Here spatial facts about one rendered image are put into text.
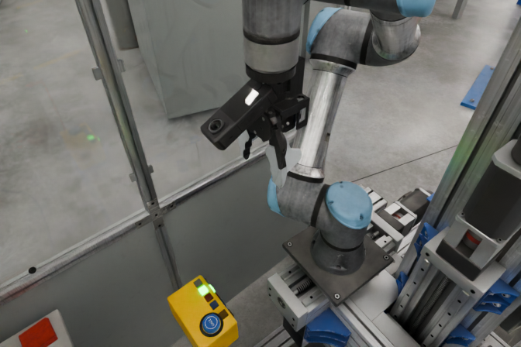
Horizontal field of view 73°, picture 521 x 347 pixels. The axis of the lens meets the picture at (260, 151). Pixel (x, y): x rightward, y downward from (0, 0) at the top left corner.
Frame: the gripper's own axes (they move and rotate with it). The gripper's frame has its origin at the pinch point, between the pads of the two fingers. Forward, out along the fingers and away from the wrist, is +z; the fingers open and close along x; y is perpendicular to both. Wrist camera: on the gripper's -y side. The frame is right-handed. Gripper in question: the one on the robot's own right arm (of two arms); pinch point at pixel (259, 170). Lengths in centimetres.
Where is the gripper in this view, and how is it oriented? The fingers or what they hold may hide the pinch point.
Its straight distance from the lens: 62.1
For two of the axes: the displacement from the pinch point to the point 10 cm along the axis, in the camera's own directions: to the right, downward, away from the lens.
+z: 0.0, 7.5, 6.6
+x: -6.4, -5.1, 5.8
